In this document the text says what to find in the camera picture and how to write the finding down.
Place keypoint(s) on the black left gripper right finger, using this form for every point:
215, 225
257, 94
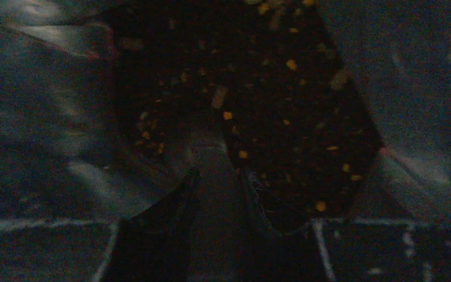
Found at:
334, 249

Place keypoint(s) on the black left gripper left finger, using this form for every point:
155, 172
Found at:
153, 246

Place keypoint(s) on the clear plastic scoop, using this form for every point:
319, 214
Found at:
218, 245

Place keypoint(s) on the pink blue pet food bag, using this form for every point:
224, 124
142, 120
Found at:
55, 83

